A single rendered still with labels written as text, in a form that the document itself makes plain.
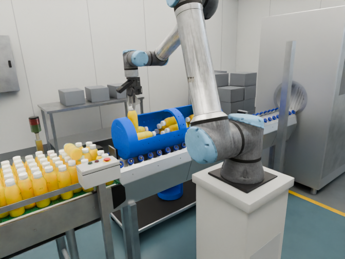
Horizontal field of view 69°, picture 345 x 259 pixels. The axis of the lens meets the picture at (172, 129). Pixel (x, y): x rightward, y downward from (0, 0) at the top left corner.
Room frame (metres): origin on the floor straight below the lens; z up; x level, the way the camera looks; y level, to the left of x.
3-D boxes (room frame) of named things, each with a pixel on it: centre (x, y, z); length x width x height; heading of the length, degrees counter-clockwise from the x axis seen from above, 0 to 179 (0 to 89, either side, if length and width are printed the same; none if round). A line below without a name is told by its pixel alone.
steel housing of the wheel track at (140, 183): (2.18, -0.45, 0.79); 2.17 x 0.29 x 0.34; 126
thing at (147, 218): (2.45, -0.05, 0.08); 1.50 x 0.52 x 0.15; 127
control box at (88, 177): (1.21, 0.40, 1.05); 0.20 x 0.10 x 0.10; 126
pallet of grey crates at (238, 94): (5.47, -1.11, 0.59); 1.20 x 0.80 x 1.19; 37
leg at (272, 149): (2.81, -1.20, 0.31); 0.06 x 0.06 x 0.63; 36
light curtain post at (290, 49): (2.17, -1.00, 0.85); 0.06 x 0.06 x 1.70; 36
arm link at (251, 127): (1.02, -0.30, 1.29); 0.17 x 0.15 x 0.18; 120
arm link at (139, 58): (1.57, 0.19, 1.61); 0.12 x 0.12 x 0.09; 30
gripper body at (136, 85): (1.67, 0.25, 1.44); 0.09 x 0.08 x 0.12; 126
